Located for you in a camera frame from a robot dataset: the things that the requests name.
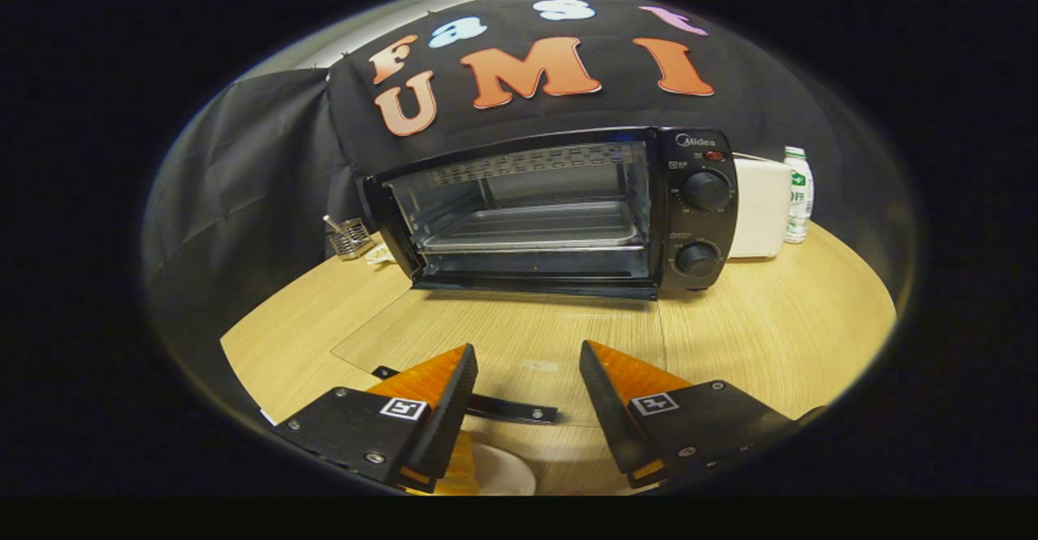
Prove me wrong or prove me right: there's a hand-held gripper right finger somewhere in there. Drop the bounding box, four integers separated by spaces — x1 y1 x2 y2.
579 340 828 490

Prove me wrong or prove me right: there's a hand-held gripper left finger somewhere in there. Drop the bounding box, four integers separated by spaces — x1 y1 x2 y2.
272 343 479 494

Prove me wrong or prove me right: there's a yellow croissant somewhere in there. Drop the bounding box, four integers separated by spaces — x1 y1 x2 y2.
434 431 481 495

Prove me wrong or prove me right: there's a black toaster oven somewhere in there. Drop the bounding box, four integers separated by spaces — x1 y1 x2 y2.
332 126 740 427

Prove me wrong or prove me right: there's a white bread toaster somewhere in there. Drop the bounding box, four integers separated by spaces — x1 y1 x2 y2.
727 153 793 259

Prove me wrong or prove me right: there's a white plate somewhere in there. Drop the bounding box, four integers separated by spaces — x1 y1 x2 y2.
470 443 538 496

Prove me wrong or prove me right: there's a white plastic bottle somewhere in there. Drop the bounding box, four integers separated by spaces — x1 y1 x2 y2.
783 146 814 245

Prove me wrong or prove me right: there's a small metal wire basket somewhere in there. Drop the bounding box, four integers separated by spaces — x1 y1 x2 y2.
323 214 375 261

